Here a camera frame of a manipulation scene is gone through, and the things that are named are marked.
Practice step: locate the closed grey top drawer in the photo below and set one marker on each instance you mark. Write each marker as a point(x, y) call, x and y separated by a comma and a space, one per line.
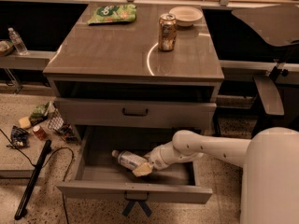
point(144, 114)

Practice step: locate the black rod on floor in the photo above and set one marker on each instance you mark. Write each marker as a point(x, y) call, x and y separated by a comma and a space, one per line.
point(21, 210)

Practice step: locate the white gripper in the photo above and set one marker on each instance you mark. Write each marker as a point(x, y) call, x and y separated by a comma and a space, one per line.
point(158, 158)

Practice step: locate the colourful snack pack on floor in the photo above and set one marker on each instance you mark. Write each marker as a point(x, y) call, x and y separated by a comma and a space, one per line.
point(67, 134)

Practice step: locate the clear plastic water bottle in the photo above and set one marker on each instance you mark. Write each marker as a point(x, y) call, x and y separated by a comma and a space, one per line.
point(128, 159)

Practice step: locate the green bag on floor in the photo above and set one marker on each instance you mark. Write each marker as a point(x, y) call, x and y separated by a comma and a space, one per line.
point(39, 114)

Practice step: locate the dark snack bag on floor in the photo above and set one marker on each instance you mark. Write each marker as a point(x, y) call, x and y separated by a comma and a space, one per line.
point(18, 138)

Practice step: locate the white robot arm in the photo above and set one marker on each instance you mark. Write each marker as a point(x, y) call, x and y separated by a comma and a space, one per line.
point(270, 163)

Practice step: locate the red can on floor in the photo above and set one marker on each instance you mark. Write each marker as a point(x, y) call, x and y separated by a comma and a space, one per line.
point(39, 132)

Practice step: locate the yellow sponge on floor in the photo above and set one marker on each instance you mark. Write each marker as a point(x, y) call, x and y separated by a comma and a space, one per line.
point(25, 123)

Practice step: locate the green chip bag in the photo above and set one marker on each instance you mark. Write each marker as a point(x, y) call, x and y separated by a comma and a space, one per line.
point(113, 14)

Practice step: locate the bowl on left shelf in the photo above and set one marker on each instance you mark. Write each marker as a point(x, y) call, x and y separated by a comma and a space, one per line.
point(6, 47)

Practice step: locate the black office chair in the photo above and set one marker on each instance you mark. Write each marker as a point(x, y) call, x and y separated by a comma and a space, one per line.
point(254, 46)

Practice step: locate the grey drawer cabinet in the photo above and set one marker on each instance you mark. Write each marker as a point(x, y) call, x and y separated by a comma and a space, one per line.
point(122, 62)

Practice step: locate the wire basket on floor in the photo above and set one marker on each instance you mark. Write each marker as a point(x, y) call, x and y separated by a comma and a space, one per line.
point(56, 121)

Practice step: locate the small water bottle on shelf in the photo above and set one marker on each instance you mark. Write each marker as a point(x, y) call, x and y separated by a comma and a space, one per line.
point(17, 42)

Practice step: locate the open grey middle drawer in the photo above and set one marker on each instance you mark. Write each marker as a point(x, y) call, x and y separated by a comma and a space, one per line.
point(97, 175)

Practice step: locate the white ceramic bowl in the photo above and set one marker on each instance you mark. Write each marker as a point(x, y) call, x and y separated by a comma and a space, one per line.
point(186, 16)

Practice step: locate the gold soda can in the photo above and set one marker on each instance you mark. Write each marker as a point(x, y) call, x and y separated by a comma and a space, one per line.
point(167, 32)

